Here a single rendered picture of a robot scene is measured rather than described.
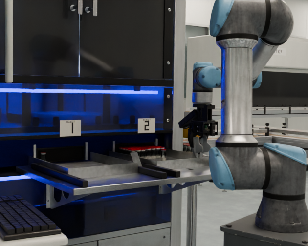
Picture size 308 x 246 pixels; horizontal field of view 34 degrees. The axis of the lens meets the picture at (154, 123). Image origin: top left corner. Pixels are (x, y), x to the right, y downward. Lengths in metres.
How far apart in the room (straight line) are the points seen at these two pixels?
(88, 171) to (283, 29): 0.74
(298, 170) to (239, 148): 0.17
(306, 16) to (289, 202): 8.94
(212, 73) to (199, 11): 6.61
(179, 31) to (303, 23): 8.10
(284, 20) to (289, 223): 0.55
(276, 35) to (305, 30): 8.74
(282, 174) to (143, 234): 0.89
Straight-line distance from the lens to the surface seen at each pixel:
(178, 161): 1.82
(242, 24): 1.37
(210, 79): 1.71
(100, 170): 1.64
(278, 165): 1.38
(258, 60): 1.61
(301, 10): 10.13
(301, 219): 1.42
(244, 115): 1.36
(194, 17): 8.22
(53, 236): 1.26
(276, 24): 1.41
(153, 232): 2.14
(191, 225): 2.46
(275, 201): 1.41
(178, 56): 2.13
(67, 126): 1.86
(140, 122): 2.02
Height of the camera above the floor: 1.16
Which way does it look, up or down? 4 degrees down
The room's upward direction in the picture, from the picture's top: 1 degrees clockwise
